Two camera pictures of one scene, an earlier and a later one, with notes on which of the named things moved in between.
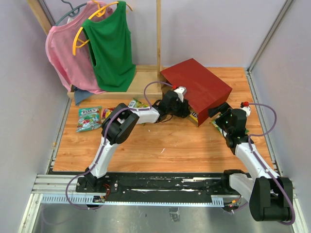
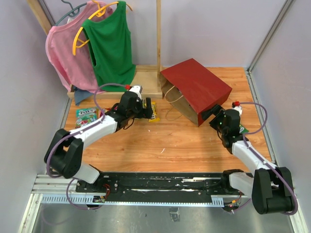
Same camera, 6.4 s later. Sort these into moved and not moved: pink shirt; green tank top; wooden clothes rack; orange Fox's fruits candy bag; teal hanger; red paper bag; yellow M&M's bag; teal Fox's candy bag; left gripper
Moved: left gripper; yellow M&M's bag; orange Fox's fruits candy bag
Not moved: wooden clothes rack; pink shirt; teal Fox's candy bag; red paper bag; teal hanger; green tank top
